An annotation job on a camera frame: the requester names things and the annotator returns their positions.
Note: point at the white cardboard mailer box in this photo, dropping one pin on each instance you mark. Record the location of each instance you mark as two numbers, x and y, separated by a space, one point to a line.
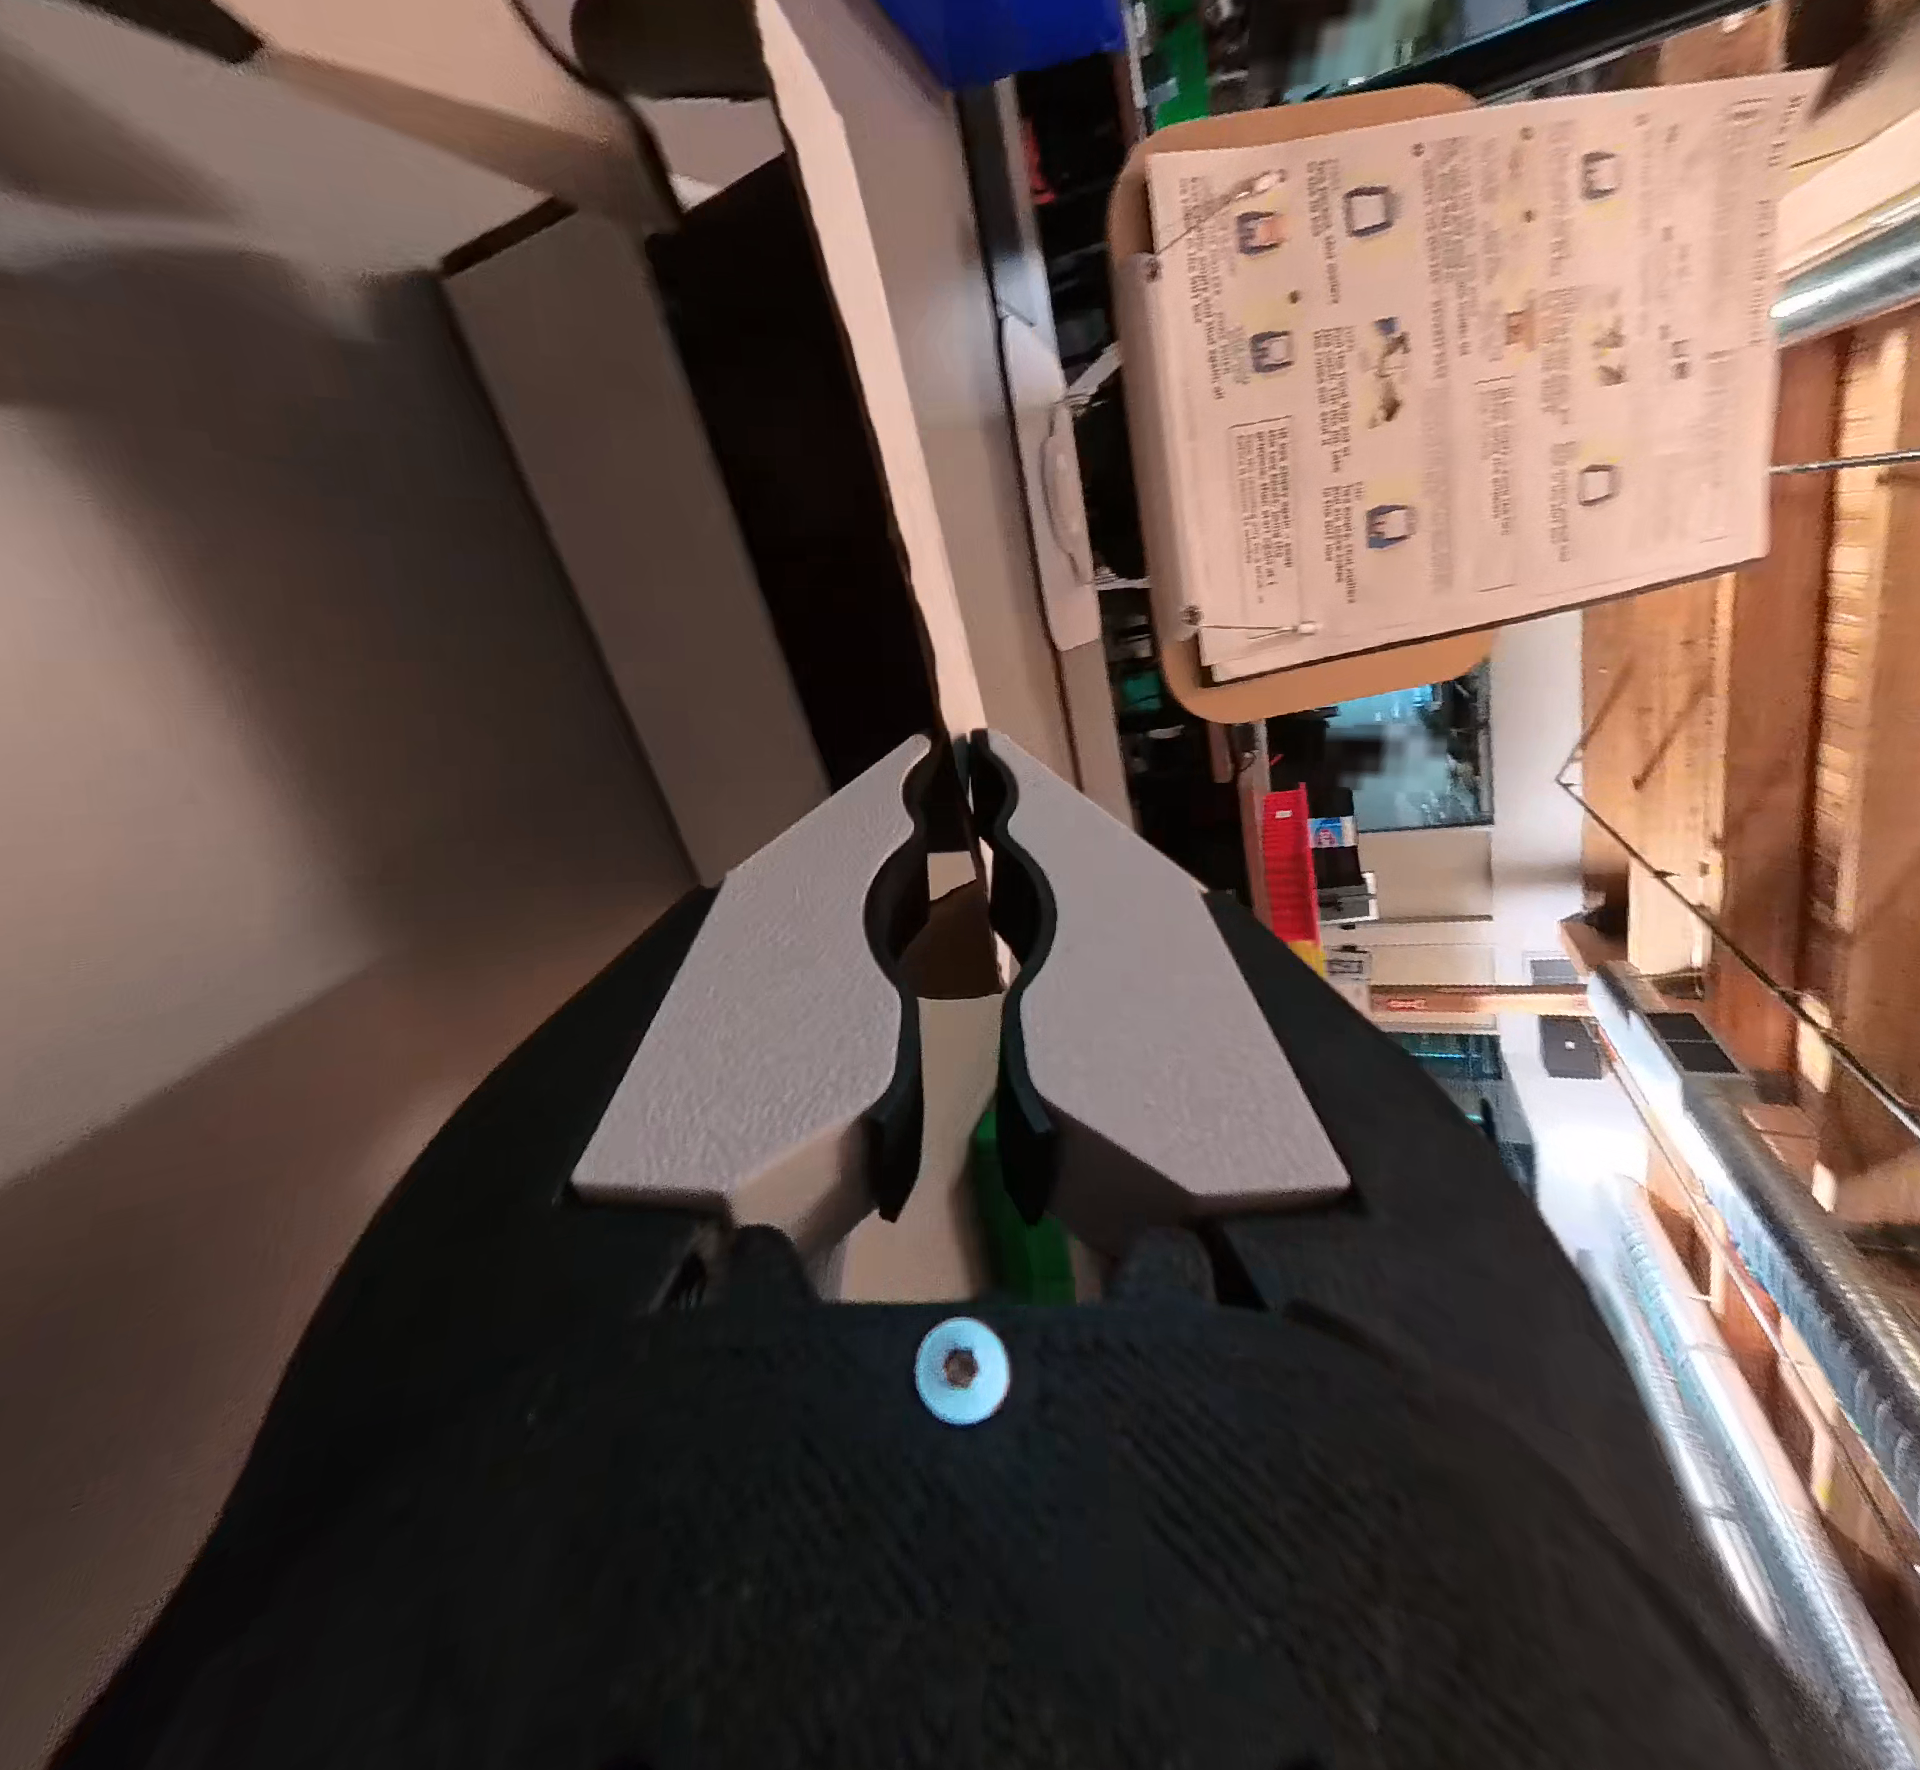
630 524

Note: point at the grey desk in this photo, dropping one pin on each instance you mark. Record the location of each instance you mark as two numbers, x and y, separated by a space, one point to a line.
224 751

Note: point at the red plastic bin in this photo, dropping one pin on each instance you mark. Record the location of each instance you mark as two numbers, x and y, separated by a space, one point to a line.
1291 855

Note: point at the printed instruction sheet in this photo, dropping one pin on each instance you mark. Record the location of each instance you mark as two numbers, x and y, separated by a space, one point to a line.
1500 375

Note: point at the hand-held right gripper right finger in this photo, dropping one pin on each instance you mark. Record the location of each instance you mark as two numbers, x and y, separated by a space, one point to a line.
1171 1050

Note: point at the green plastic bin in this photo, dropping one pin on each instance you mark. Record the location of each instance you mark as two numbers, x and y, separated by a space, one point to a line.
1028 1230

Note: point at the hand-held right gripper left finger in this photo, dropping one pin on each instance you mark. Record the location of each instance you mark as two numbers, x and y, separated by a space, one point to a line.
750 1050

